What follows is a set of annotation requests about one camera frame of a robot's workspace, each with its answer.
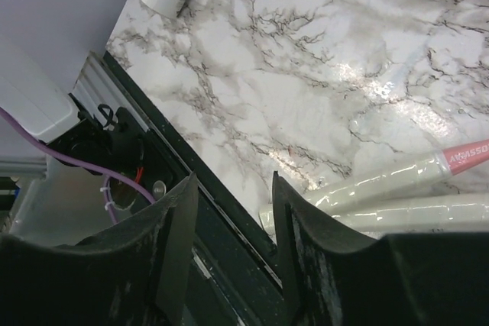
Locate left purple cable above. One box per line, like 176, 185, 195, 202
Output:
0, 107, 157, 224

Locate aluminium rail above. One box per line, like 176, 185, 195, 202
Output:
1, 53, 191, 187

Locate pink badminton racket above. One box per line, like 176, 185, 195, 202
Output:
301, 142, 489, 207

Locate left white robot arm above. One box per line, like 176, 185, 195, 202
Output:
1, 37, 79, 143

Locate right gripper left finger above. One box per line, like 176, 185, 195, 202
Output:
1, 174, 198, 325

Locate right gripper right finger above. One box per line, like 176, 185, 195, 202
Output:
272, 176, 488, 325

